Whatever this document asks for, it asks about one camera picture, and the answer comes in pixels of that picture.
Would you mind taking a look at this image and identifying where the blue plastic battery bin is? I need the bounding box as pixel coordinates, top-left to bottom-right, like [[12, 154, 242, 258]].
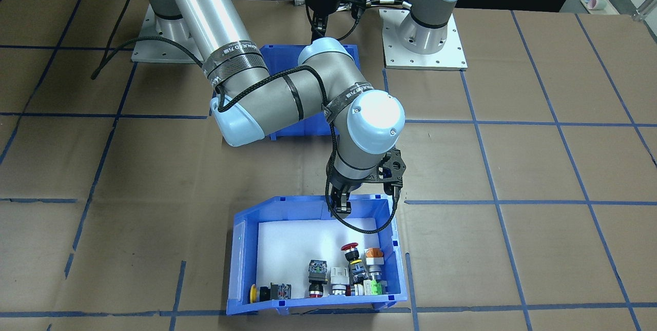
[[209, 44, 361, 142]]

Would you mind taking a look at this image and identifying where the blue plastic push-button bin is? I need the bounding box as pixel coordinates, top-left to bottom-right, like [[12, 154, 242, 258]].
[[227, 194, 410, 316]]

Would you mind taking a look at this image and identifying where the red mushroom emergency stop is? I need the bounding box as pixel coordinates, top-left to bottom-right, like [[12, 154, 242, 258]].
[[341, 242, 368, 283]]

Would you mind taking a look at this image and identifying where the white foam bin liner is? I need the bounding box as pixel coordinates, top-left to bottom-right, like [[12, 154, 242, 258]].
[[256, 217, 398, 298]]

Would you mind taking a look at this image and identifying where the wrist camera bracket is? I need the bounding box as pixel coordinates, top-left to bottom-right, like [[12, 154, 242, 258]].
[[336, 0, 373, 20], [365, 149, 407, 197]]

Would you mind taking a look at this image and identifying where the braided black arm cable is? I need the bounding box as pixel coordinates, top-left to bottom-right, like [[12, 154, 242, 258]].
[[91, 36, 400, 234], [328, 0, 411, 44]]

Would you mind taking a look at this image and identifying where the orange push button switch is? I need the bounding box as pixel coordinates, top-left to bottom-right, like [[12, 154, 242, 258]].
[[364, 249, 385, 279]]

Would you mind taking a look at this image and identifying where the black switch with red button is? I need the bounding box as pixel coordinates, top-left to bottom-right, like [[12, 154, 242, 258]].
[[307, 260, 330, 299]]

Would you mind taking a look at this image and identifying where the white push button switch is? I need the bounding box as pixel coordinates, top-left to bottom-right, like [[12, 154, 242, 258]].
[[330, 267, 352, 297]]

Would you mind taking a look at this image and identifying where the black Wanleed velcro strap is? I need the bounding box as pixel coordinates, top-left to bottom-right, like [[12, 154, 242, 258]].
[[322, 81, 376, 119], [202, 41, 268, 90]]

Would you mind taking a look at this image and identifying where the green push button switch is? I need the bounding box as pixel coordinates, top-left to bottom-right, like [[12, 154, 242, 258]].
[[352, 279, 388, 297]]

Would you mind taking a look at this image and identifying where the yellow push button switch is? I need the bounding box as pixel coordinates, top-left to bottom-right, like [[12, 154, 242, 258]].
[[249, 283, 292, 303]]

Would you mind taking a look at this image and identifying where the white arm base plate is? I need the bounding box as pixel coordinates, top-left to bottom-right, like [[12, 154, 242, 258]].
[[379, 8, 469, 71], [131, 4, 208, 65]]

